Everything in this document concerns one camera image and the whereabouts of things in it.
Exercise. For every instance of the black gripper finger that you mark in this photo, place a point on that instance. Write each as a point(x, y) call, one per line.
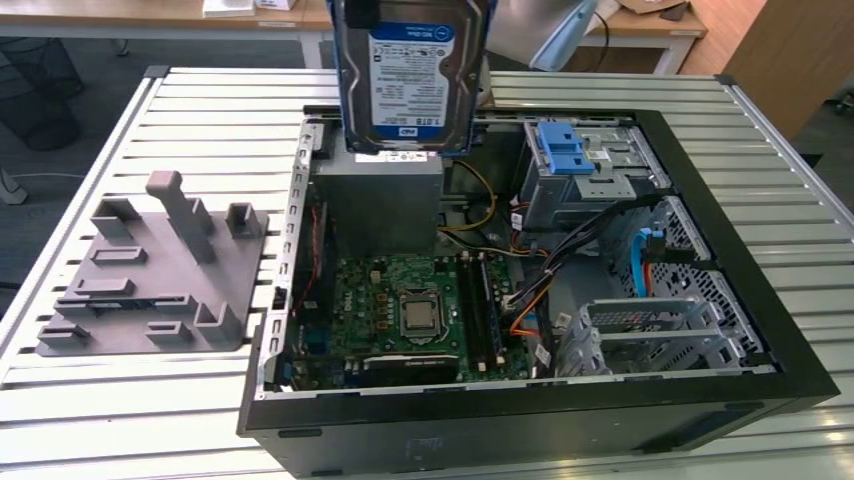
point(363, 12)

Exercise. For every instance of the hard disk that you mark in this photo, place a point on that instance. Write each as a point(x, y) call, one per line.
point(414, 75)

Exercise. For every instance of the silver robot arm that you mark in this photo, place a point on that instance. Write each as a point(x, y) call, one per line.
point(520, 25)

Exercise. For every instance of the silver disk bay cage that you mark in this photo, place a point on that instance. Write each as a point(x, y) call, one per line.
point(654, 336)

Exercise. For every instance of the small white box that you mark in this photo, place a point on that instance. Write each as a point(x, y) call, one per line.
point(274, 4)

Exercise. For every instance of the grey power supply unit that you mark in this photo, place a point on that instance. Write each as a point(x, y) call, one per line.
point(374, 210)

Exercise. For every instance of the blue plastic latch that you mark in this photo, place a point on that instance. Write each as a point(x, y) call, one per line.
point(559, 150)

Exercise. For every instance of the brown cardboard piece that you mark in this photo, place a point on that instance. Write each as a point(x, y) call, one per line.
point(650, 6)

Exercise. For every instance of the black case fan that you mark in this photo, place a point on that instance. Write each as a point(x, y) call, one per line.
point(319, 235)

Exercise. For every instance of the silver optical bay cage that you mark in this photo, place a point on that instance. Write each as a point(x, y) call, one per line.
point(581, 192)

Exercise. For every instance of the black mesh waste bin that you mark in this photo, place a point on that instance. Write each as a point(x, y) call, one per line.
point(40, 90)

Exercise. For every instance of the green motherboard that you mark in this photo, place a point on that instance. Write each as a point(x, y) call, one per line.
point(374, 280)

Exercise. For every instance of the wooden cabinet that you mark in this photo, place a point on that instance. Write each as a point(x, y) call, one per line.
point(767, 50)

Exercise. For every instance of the silver CPU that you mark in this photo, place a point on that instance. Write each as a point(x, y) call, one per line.
point(419, 316)

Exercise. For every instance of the black RAM slot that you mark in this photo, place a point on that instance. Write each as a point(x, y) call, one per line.
point(496, 310)
point(470, 310)
point(479, 310)
point(487, 310)

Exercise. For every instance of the grey parts rack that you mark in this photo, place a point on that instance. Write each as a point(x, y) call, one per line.
point(167, 285)

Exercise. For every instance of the black graphics card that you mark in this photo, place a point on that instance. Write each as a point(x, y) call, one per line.
point(414, 370)

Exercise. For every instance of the black PC case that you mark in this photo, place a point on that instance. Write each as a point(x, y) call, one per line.
point(534, 430)

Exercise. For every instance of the wooden desk white frame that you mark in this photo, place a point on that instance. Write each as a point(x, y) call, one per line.
point(134, 15)
point(634, 27)

